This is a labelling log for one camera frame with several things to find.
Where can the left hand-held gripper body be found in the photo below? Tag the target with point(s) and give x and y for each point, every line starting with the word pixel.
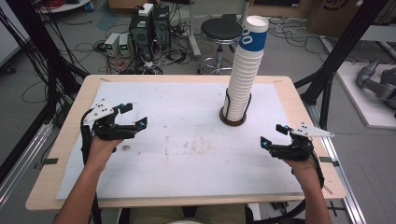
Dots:
pixel 109 129

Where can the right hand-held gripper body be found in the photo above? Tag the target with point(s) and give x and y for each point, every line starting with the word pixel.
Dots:
pixel 295 151

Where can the stack of white paper cups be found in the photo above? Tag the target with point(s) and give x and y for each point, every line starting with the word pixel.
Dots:
pixel 241 87

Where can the blue banded single paper cup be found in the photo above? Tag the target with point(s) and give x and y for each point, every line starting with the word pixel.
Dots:
pixel 253 39

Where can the person's right hand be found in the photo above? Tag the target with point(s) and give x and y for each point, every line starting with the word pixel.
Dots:
pixel 303 169

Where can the person's left hand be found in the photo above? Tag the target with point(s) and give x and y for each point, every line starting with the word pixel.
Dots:
pixel 101 151

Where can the black tape piece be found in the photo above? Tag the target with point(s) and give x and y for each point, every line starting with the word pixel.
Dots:
pixel 49 161
pixel 328 160

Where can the grey power supply unit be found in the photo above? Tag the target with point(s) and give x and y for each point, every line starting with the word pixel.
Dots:
pixel 124 43
pixel 111 43

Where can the black computer tower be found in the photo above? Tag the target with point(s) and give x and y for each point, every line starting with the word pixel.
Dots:
pixel 161 26
pixel 140 34

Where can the white floor board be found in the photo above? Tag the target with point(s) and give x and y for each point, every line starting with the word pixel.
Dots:
pixel 367 109

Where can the grey metal stand leg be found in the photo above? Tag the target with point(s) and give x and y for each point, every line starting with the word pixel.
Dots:
pixel 193 34

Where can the white box on computer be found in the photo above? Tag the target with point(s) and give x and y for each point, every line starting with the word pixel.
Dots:
pixel 145 9

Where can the person's legs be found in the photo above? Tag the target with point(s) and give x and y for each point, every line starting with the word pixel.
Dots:
pixel 186 214

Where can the black round stool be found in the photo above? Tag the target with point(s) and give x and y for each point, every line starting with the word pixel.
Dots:
pixel 221 29

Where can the cardboard box with black logo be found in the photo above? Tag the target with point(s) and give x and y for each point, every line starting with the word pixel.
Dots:
pixel 336 15

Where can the aluminium rail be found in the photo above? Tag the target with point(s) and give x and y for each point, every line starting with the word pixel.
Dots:
pixel 339 174
pixel 21 165

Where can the black metal frame stand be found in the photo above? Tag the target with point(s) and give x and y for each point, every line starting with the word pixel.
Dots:
pixel 37 46
pixel 336 56

